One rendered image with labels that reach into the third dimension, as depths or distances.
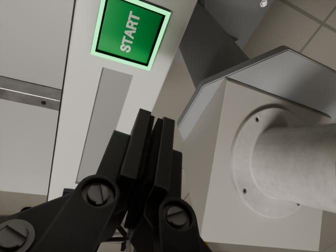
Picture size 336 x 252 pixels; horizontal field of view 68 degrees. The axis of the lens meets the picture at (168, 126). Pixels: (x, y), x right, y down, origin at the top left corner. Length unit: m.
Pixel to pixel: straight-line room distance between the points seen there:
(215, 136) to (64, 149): 0.23
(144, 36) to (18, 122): 0.33
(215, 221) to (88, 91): 0.28
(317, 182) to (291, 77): 0.21
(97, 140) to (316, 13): 1.35
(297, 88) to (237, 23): 0.84
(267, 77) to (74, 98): 0.33
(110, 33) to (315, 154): 0.27
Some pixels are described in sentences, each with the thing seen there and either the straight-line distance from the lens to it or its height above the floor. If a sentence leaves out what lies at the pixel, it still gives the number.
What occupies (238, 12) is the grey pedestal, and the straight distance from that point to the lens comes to 1.31.
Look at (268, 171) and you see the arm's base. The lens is 0.41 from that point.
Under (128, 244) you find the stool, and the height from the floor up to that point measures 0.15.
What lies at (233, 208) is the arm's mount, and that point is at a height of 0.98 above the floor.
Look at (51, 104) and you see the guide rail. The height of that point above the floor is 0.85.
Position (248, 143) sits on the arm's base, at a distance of 0.43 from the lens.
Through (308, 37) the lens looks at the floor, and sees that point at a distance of 1.55.
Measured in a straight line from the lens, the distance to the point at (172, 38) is 0.24.
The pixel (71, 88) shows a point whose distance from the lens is 0.26.
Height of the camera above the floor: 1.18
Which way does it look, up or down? 49 degrees down
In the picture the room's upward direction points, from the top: 169 degrees clockwise
